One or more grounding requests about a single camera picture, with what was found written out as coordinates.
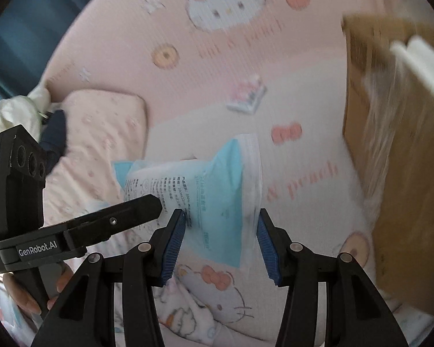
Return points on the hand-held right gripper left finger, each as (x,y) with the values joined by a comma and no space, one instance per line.
(173,245)

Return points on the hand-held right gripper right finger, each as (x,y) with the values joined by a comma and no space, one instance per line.
(269,245)

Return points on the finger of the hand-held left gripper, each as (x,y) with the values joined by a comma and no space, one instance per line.
(130,213)

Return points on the blue white plastic packet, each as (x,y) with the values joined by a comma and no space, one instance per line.
(220,195)

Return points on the brown cardboard box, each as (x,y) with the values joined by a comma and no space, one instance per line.
(401,188)

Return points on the red white spout pouch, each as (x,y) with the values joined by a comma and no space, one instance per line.
(246,94)

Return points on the white paper roll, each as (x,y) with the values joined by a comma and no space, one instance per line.
(428,48)
(416,65)

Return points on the person's left hand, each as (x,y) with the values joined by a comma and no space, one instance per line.
(20,294)

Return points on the dark navy cloth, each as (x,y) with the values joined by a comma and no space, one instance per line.
(58,133)

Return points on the white quilt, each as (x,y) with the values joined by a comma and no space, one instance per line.
(11,112)

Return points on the pale floral pillow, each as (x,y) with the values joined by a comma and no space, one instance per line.
(101,123)

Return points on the dark blue curtain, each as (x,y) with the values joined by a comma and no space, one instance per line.
(21,43)

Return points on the pink cartoon printed blanket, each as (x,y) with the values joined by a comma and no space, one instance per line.
(130,25)

